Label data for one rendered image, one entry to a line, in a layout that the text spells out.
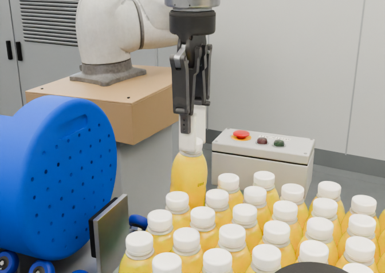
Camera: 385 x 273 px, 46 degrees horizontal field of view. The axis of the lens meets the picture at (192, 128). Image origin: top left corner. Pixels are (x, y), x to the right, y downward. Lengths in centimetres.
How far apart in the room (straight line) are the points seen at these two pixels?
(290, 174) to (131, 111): 46
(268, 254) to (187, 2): 38
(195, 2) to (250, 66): 289
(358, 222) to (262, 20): 286
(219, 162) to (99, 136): 26
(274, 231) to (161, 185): 94
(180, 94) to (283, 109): 287
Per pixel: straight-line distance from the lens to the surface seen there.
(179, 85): 71
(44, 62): 298
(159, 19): 140
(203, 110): 79
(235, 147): 93
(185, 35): 72
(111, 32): 139
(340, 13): 335
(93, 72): 142
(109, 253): 84
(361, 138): 349
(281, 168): 93
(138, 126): 122
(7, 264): 86
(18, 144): 73
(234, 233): 68
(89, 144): 84
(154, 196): 156
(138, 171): 145
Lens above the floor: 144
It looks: 19 degrees down
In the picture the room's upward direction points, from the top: straight up
